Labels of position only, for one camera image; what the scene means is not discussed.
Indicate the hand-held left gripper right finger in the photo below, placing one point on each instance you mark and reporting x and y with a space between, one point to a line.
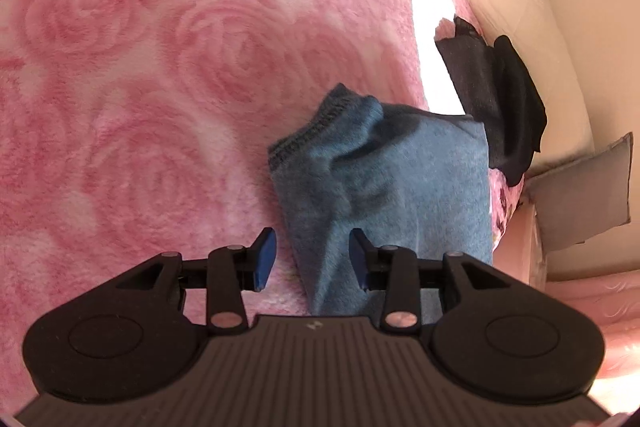
359 257

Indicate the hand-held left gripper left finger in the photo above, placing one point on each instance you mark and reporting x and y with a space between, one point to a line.
264 257

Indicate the blue denim jeans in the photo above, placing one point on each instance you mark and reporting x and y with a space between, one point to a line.
400 167

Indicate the dark cloth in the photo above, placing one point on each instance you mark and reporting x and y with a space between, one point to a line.
500 107

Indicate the pink rose-pattern blanket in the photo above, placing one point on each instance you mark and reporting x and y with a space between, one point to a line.
125 82

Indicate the grey cushion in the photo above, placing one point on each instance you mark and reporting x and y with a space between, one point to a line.
580 197

